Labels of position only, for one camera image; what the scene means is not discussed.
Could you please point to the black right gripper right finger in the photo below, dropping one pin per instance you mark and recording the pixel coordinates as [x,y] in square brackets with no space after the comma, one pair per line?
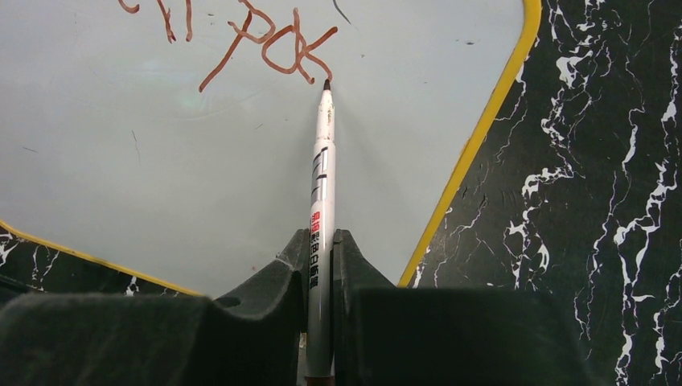
[386,335]

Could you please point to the white whiteboard marker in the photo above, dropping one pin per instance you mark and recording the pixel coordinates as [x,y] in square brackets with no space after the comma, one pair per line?
[319,351]

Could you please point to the yellow framed whiteboard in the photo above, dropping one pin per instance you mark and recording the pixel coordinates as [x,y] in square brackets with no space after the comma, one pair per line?
[167,145]

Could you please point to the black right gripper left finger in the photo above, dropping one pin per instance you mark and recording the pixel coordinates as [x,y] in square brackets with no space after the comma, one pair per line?
[248,336]

